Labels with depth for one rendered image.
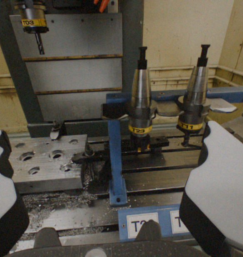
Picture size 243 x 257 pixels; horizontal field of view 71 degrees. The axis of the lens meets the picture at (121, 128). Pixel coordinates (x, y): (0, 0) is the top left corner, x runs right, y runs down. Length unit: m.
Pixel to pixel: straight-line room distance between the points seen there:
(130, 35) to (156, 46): 0.43
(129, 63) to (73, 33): 0.30
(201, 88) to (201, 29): 1.11
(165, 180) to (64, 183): 0.33
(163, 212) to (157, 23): 1.15
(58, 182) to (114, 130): 0.25
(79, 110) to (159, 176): 0.59
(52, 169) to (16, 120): 1.09
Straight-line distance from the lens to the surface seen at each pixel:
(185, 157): 0.74
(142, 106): 0.32
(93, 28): 0.89
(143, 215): 0.48
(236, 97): 0.48
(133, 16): 0.95
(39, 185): 0.57
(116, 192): 0.55
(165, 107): 0.36
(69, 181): 0.54
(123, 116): 0.32
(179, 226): 0.51
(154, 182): 0.62
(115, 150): 0.44
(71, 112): 1.01
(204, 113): 0.37
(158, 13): 1.34
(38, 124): 1.13
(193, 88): 0.35
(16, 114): 1.60
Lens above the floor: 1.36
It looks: 31 degrees down
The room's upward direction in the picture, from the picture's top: 2 degrees counter-clockwise
